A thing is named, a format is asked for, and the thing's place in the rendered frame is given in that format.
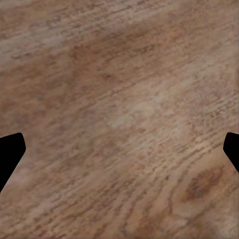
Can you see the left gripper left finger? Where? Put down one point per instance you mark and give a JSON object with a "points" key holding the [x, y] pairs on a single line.
{"points": [[12, 148]]}

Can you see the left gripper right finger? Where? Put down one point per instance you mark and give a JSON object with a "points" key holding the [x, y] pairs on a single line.
{"points": [[231, 148]]}

